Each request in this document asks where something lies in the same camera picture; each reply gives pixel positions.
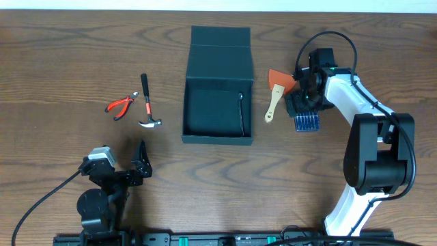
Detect blue screwdriver set case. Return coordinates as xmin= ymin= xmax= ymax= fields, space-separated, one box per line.
xmin=294 ymin=112 xmax=320 ymax=132

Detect orange scraper wooden handle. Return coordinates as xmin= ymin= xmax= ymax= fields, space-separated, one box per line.
xmin=264 ymin=69 xmax=297 ymax=123

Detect small black claw hammer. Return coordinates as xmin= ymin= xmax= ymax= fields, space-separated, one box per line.
xmin=139 ymin=73 xmax=162 ymax=128

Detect silver combination wrench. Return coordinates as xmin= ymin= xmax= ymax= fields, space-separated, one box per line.
xmin=238 ymin=92 xmax=244 ymax=137

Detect red handled pliers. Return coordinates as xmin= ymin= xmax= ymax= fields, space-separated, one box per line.
xmin=104 ymin=92 xmax=139 ymax=121

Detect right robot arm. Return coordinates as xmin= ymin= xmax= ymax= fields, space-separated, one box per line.
xmin=285 ymin=65 xmax=417 ymax=236

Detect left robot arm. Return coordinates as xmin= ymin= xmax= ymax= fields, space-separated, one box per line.
xmin=76 ymin=141 xmax=152 ymax=240

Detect dark green open box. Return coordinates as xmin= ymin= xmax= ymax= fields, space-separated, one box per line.
xmin=182 ymin=26 xmax=254 ymax=146

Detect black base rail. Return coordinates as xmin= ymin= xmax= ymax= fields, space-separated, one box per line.
xmin=53 ymin=230 xmax=395 ymax=246

